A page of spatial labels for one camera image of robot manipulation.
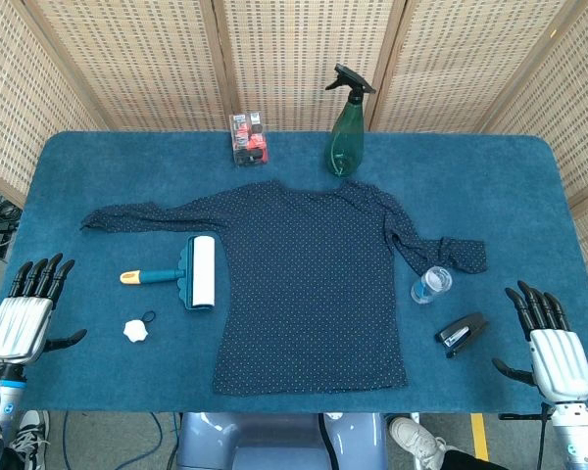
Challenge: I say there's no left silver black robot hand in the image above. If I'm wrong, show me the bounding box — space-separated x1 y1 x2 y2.
0 253 88 366

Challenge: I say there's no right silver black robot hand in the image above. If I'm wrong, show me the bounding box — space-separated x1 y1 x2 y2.
491 280 588 405

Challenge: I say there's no teal lint roller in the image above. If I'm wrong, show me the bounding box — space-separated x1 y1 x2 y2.
119 234 218 311

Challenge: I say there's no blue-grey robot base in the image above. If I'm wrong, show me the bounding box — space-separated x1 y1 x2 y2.
174 411 389 470

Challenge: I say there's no dark blue dotted shirt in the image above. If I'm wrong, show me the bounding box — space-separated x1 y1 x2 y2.
79 178 488 397

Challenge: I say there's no black stapler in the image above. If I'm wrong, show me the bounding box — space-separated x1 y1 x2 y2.
434 311 490 359

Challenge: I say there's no black and white sneaker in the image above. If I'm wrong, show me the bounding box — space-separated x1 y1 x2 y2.
7 409 51 464

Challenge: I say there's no yellow floor tape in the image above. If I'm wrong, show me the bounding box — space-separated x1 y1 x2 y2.
470 413 490 461

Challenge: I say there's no black trouser leg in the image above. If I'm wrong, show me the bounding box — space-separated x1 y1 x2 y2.
440 448 496 470

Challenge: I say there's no small clear water bottle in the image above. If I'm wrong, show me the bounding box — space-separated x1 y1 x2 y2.
410 265 454 306

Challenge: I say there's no blue table mat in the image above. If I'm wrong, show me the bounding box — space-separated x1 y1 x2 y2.
0 129 588 415

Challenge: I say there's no clear box of red items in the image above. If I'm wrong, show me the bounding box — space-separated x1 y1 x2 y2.
228 111 270 168

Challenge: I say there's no green spray bottle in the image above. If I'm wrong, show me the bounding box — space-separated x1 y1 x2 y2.
324 63 377 177

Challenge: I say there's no woven folding screen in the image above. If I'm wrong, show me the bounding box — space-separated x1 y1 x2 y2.
0 0 588 314

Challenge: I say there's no blue floor cable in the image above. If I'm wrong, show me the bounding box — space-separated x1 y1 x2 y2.
136 411 183 470

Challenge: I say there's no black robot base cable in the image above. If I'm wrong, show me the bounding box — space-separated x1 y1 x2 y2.
317 413 335 470

